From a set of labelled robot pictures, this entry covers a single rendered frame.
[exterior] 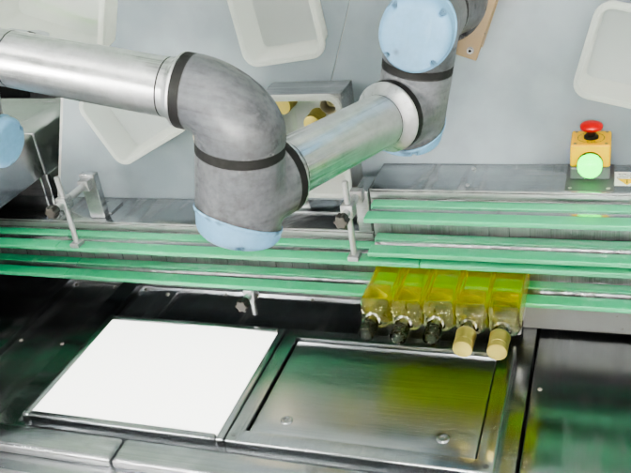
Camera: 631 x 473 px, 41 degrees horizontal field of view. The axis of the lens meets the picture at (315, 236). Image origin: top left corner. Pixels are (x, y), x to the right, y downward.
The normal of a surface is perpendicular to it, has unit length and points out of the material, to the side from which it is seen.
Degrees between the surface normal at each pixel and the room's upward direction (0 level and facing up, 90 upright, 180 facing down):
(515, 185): 90
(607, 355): 89
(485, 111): 0
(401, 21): 8
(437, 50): 8
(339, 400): 90
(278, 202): 72
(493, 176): 90
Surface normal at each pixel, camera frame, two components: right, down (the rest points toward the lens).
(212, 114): -0.18, 0.22
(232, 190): -0.05, 0.53
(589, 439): -0.13, -0.88
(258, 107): 0.55, -0.29
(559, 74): -0.31, 0.49
